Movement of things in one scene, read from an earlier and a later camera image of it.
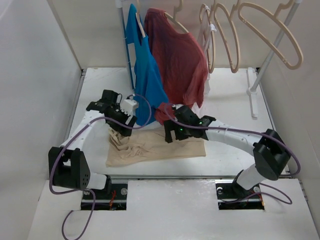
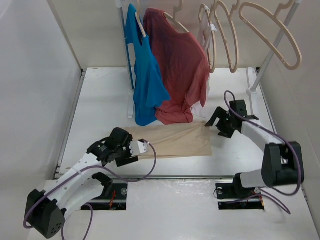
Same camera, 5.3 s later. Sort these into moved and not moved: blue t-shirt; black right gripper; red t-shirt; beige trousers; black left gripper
Moved: black right gripper; black left gripper
Not moved: beige trousers; red t-shirt; blue t-shirt
